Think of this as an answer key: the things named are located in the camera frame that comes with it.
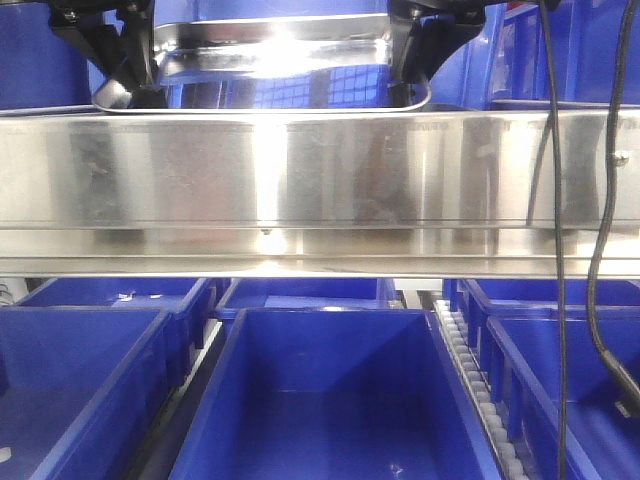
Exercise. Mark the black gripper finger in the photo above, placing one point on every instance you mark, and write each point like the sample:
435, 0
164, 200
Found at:
425, 34
117, 38

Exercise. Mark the silver metal tray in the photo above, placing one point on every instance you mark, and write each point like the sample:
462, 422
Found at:
304, 64

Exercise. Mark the blue bin behind tray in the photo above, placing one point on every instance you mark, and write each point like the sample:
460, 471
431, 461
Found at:
192, 11

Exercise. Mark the blue bin upper left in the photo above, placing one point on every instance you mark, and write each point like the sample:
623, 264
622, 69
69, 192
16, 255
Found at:
39, 68

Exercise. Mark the blue bin upper right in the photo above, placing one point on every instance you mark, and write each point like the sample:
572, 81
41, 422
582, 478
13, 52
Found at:
585, 39

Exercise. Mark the blue bin rear right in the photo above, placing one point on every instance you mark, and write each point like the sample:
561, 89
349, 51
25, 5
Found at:
482, 298

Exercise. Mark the blue bin rear left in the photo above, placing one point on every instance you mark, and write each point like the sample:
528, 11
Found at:
187, 302

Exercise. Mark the blue bin rear centre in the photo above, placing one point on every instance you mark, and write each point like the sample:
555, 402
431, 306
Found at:
372, 293

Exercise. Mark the blue bin lower left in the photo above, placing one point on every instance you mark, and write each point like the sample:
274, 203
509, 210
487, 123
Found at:
79, 389

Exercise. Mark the blue bin lower centre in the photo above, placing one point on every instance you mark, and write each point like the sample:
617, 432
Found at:
369, 394

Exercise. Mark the roller track strip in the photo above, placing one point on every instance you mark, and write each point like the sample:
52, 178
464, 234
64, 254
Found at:
455, 334

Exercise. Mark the black hanging cable thin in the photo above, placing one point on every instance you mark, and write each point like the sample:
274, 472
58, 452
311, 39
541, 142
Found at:
553, 122

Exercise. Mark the steel shelf front rail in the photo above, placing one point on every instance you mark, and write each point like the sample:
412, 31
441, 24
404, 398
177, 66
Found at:
446, 194

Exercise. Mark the black hanging cable thick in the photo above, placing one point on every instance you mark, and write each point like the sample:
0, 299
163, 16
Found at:
628, 404

